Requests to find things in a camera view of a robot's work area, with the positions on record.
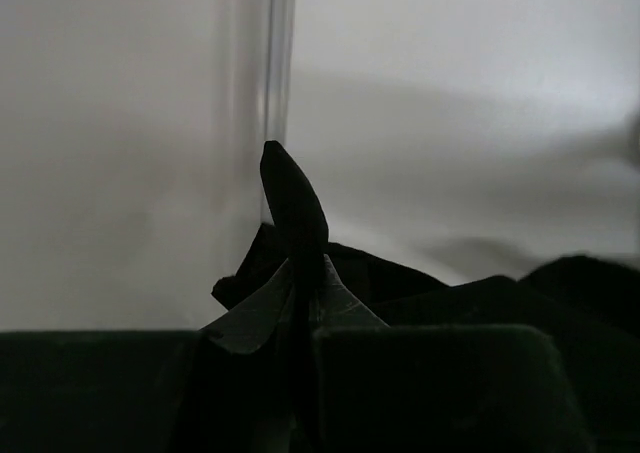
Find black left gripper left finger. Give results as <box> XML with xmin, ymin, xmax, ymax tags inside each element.
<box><xmin>1</xmin><ymin>265</ymin><xmax>292</xmax><ymax>452</ymax></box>

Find black trousers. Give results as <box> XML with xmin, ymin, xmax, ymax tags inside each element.
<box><xmin>209</xmin><ymin>141</ymin><xmax>639</xmax><ymax>452</ymax></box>

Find white clothes rack frame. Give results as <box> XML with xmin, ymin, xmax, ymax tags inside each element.
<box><xmin>257</xmin><ymin>0</ymin><xmax>299</xmax><ymax>224</ymax></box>

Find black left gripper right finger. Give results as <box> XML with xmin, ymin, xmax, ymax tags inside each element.
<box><xmin>309</xmin><ymin>266</ymin><xmax>595</xmax><ymax>452</ymax></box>

